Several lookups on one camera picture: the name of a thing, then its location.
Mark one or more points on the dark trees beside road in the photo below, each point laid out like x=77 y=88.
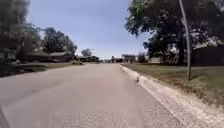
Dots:
x=15 y=33

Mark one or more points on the pale concrete kerb strip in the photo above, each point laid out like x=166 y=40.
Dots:
x=173 y=103

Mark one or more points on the grass verge beside kerb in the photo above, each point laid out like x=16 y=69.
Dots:
x=200 y=80

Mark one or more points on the grass across the road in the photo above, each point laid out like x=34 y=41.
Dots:
x=36 y=67

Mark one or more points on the dark building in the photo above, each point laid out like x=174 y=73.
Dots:
x=208 y=56

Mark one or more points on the thin leaning pole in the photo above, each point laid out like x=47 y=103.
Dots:
x=187 y=40

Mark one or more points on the small distant tree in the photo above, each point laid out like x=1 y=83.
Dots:
x=86 y=52

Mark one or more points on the grey asphalt road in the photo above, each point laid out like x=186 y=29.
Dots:
x=83 y=96

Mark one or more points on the large shady tree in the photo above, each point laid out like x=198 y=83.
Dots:
x=160 y=23

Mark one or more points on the distant building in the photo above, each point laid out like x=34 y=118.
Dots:
x=128 y=58

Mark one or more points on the low dark house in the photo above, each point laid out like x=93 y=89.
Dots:
x=58 y=56

